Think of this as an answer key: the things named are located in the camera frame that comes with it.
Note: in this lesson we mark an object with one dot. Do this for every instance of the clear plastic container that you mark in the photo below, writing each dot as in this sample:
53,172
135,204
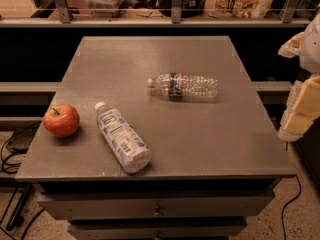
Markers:
104,8

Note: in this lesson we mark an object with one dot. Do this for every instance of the clear water bottle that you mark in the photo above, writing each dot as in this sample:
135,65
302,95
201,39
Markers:
181,85

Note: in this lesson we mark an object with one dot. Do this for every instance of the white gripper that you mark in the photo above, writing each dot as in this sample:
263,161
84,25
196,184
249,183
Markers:
311,49

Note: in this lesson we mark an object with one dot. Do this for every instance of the snack bag on shelf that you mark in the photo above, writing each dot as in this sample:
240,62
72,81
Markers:
243,9

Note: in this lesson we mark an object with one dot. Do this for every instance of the metal shelf rail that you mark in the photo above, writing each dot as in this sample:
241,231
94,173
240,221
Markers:
142,13

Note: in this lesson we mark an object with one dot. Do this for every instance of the grey drawer cabinet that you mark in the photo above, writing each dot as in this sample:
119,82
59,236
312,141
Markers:
214,162

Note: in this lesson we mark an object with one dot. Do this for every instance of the white labelled water bottle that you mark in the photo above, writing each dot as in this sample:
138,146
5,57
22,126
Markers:
130,150

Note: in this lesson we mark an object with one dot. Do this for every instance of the red apple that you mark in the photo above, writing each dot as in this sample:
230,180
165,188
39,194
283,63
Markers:
61,120

